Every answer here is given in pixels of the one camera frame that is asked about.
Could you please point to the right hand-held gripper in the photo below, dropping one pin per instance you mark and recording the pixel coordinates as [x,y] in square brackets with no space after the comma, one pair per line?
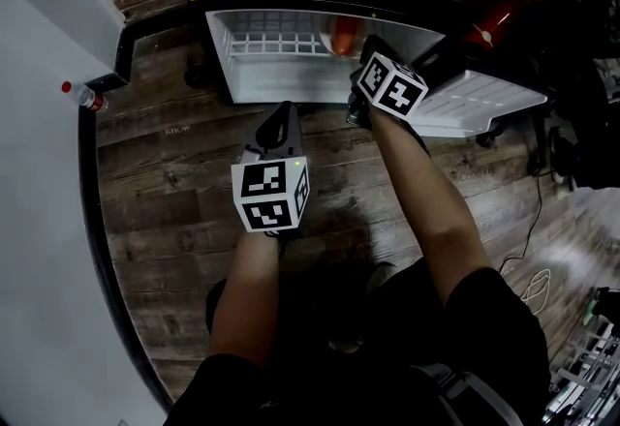
[392,85]

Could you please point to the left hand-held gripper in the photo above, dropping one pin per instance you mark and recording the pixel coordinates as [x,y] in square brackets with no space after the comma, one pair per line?
[269,191]

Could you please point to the black mini fridge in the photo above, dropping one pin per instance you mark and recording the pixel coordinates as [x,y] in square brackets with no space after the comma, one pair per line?
[290,75]

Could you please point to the orange carrot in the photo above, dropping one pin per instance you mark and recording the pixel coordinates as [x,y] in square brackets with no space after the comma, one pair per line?
[343,38]

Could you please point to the person's left forearm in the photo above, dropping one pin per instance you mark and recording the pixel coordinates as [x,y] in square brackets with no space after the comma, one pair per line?
[247,298]

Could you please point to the person's right forearm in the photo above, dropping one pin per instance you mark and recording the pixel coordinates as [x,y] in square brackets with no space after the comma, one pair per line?
[426,201]

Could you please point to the red fire extinguisher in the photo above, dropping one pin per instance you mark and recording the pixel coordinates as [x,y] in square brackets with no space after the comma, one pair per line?
[489,24]

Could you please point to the person's grey shoe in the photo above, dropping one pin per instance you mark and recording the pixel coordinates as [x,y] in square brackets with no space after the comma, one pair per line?
[382,275]

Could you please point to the black office chair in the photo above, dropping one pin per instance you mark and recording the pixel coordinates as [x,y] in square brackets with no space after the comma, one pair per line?
[581,75]

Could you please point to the clear bottle with red cap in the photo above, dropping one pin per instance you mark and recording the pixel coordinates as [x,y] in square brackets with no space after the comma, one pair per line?
[84,97]

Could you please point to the person's black clothing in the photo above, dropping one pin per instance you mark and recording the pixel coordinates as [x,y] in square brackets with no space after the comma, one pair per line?
[387,366]

